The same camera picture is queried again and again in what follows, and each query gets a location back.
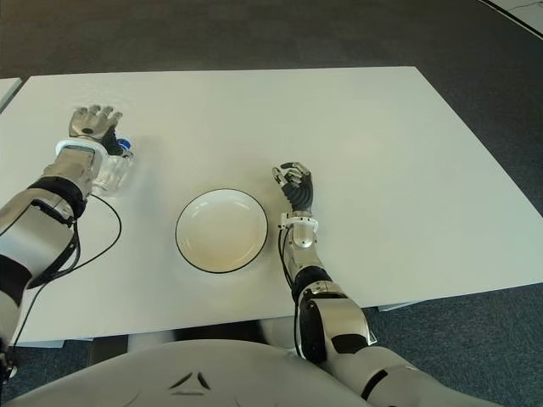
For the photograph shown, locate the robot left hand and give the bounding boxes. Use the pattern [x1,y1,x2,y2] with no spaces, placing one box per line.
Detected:
[67,104,124,156]

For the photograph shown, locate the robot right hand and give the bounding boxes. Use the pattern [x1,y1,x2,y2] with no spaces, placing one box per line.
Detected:
[271,160,317,212]

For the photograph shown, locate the clear water bottle blue cap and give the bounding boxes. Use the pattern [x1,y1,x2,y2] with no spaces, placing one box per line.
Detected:
[92,137,137,197]

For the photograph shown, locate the white plate black rim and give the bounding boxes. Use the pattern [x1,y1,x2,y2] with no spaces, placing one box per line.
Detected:
[175,187,269,273]

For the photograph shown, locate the grey robot torso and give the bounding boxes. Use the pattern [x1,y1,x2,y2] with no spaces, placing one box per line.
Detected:
[3,338,370,407]

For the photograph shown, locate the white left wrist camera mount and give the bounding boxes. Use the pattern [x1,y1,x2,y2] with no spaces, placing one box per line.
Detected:
[54,138,108,171]

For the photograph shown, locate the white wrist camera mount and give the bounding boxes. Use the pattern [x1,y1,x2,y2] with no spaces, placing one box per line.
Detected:
[54,138,108,171]
[277,215,320,232]

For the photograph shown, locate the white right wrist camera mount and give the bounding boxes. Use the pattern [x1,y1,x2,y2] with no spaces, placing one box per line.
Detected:
[277,215,320,232]

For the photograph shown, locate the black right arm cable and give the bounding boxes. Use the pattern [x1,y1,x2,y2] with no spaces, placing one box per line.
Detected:
[277,226,305,353]

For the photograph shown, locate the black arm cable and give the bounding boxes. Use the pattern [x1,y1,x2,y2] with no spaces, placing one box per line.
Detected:
[10,192,123,347]
[277,226,305,353]

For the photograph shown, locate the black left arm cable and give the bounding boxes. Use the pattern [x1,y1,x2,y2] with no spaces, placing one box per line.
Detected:
[10,192,123,347]

